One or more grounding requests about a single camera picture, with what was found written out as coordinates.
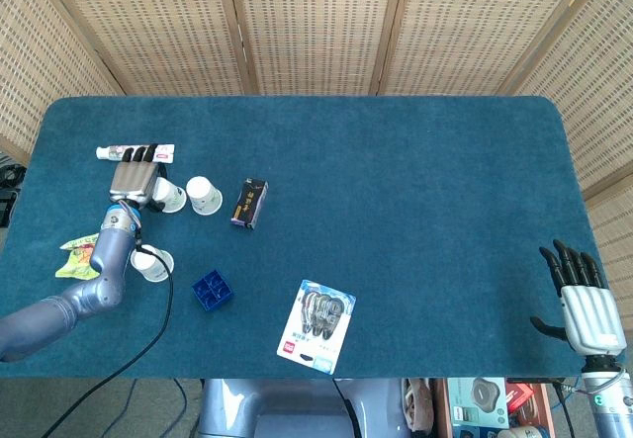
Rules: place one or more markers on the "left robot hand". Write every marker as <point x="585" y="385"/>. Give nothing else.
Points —
<point x="132" y="181"/>

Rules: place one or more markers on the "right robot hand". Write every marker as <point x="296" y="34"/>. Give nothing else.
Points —
<point x="591" y="314"/>

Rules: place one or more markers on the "white floral paper cup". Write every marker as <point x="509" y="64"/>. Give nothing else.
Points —
<point x="204" y="196"/>
<point x="173" y="199"/>
<point x="157" y="266"/>

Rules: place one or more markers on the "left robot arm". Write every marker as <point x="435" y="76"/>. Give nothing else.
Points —
<point x="106" y="255"/>

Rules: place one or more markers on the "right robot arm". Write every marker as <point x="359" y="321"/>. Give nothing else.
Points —
<point x="610" y="408"/>

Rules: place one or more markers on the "white floral toothpaste tube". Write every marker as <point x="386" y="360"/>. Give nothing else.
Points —
<point x="111" y="151"/>

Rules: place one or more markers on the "green yellow snack bag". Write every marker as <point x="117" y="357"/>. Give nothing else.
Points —
<point x="74" y="265"/>

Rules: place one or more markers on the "small red box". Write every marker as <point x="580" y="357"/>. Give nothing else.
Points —
<point x="519" y="396"/>

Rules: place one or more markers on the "black and purple carton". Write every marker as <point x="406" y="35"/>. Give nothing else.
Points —
<point x="249" y="203"/>

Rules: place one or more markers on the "black equipment on floor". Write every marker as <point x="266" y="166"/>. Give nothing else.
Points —
<point x="9" y="196"/>

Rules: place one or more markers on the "blue four-cell plastic holder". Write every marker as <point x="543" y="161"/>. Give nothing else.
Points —
<point x="211" y="292"/>

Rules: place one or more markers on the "teal box with grey device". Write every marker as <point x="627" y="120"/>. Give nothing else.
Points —
<point x="477" y="401"/>

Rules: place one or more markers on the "wooden crate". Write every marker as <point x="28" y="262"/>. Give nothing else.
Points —
<point x="441" y="408"/>

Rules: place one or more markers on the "beige crumpled bag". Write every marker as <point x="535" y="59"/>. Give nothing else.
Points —
<point x="419" y="403"/>

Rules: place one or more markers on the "woven bamboo folding screen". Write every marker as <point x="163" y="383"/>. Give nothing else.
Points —
<point x="316" y="27"/>

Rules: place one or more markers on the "grey-blue robot torso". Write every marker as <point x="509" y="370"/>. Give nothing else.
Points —
<point x="297" y="408"/>

